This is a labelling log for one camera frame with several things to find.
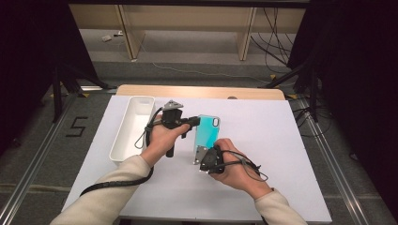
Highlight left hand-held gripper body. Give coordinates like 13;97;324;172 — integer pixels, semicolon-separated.
161;99;186;158

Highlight black curtain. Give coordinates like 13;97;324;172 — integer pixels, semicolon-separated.
0;0;98;154
287;0;398;219

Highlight white table board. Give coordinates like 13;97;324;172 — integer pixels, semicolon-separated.
61;95;333;224

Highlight black metal stand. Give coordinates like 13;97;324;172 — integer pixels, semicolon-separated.
266;59;320;123
51;64;111;123

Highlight light wooden desk frame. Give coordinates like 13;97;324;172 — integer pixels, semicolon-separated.
69;3;307;62

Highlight person's right hand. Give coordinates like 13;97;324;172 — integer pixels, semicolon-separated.
208;138;273;201

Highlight black hanging cables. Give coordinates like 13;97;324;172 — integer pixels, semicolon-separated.
250;7;301;74

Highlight turquoise phone case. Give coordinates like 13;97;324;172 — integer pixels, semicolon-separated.
192;114;222;151

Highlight white plastic bin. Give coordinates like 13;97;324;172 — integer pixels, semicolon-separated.
109;95;157;167

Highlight person's left hand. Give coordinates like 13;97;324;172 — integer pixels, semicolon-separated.
139;114;191;168

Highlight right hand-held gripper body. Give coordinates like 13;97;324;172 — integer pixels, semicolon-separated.
192;144;225;175

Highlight black floor cables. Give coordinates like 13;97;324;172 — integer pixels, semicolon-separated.
292;93;332;139

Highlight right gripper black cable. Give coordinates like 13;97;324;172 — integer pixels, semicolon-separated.
215;149;269;183

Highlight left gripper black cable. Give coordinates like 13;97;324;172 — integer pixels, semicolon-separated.
79;107;164;197

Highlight metal floor rail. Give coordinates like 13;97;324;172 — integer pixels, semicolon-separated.
0;92;79;225
297;97;370;225

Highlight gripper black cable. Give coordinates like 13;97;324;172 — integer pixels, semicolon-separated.
79;107;164;197
215;149;269;183

